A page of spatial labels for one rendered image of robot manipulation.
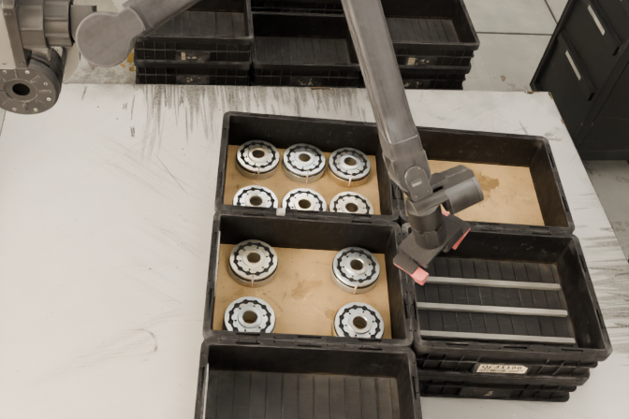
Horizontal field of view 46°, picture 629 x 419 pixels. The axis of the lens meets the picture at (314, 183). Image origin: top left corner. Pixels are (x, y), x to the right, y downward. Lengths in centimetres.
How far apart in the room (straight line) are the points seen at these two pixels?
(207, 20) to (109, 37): 166
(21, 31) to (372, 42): 51
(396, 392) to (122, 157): 94
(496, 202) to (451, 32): 118
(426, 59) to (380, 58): 153
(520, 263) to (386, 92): 72
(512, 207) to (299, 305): 61
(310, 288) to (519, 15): 269
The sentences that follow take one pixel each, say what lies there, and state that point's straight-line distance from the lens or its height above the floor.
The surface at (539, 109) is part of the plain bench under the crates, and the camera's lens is 235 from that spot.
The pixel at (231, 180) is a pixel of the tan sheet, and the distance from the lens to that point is 174.
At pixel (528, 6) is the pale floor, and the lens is 412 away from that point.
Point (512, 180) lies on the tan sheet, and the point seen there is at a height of 83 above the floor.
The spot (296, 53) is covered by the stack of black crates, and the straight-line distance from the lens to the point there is 281.
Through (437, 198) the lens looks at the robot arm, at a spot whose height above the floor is 125.
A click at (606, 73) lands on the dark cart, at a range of 285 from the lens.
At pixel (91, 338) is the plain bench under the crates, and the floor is 70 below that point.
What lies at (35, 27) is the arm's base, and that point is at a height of 147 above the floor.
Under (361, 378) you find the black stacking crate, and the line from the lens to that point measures 150.
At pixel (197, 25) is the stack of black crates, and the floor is 49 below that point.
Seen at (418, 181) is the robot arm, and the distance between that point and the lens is 120.
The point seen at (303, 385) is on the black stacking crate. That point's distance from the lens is 147.
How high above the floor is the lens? 215
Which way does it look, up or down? 49 degrees down
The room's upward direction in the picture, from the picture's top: 11 degrees clockwise
